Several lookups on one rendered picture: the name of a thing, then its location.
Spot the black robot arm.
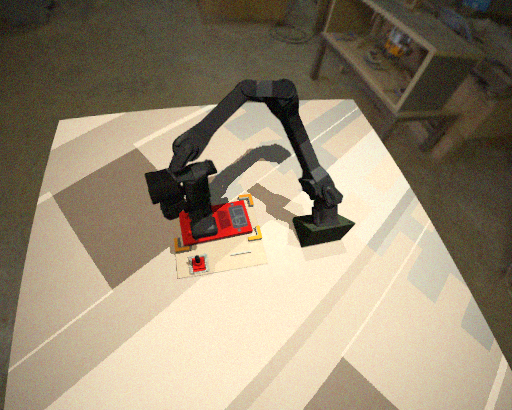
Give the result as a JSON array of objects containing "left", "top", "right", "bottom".
[{"left": 144, "top": 79, "right": 343, "bottom": 227}]

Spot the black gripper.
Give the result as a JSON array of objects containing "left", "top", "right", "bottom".
[{"left": 184, "top": 187, "right": 218, "bottom": 240}]

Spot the red toy car body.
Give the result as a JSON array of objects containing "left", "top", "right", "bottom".
[{"left": 179, "top": 200, "right": 253, "bottom": 246}]

